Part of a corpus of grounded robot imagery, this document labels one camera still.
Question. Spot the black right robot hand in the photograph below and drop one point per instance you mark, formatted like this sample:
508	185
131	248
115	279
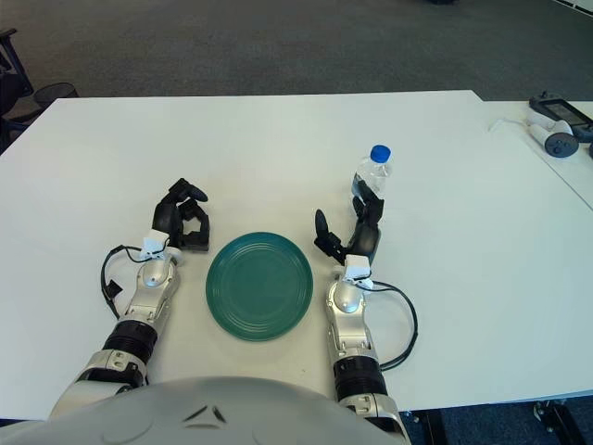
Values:
366	236

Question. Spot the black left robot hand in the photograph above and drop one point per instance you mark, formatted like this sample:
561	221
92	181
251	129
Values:
164	217

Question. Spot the clear bottle with blue cap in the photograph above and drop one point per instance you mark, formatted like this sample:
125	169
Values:
377	169

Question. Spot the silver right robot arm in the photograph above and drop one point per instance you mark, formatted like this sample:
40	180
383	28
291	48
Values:
347	301

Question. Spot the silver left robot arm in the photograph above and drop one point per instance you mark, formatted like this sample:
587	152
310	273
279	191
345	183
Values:
153	280

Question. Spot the green ribbed plate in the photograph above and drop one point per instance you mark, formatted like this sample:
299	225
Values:
259	287

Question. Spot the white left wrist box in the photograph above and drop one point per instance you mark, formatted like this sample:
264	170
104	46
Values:
155	245

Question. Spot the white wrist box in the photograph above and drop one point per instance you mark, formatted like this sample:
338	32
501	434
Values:
357	266
155	245

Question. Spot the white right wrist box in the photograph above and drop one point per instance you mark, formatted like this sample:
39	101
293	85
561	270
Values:
357	266

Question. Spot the black mesh waste bin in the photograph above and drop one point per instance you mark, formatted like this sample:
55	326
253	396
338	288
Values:
58	90

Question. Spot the black office chair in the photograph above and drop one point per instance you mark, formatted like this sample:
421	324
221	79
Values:
11	88

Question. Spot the grey robot torso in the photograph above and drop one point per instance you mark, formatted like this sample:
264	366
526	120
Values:
208	417

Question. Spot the grey handheld screen controller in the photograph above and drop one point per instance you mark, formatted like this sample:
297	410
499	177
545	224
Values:
560	109

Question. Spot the black table leg with caster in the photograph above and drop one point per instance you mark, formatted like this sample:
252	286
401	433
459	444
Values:
553	419

